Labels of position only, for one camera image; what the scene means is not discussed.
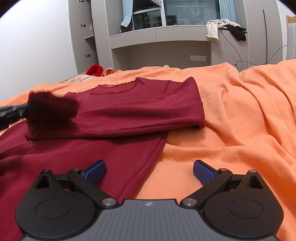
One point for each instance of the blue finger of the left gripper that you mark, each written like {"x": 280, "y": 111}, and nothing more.
{"x": 11, "y": 114}

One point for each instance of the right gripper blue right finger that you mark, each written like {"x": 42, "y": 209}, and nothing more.
{"x": 213, "y": 181}

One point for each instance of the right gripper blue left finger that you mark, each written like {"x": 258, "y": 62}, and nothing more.
{"x": 85, "y": 180}

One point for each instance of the dark red knit sweater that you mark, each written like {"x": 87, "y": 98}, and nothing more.
{"x": 124, "y": 125}

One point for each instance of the orange bed blanket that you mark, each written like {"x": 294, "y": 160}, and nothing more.
{"x": 250, "y": 124}

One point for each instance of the pink floral pillow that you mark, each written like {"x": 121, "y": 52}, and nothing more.
{"x": 78, "y": 79}

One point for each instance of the red plush item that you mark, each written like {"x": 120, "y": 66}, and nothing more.
{"x": 95, "y": 70}

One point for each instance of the small orange cloth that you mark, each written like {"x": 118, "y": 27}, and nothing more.
{"x": 108, "y": 71}

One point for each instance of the grey built-in desk unit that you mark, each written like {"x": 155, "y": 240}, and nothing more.
{"x": 168, "y": 32}

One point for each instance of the black cloth on desk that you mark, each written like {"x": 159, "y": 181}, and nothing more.
{"x": 237, "y": 32}

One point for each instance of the white cloth on desk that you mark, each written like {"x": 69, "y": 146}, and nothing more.
{"x": 214, "y": 25}

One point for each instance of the light blue hanging garment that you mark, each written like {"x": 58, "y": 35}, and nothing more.
{"x": 127, "y": 8}

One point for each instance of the blue striped curtain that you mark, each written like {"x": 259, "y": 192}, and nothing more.
{"x": 227, "y": 10}

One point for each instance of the white wall socket plate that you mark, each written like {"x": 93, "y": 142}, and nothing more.
{"x": 198, "y": 58}

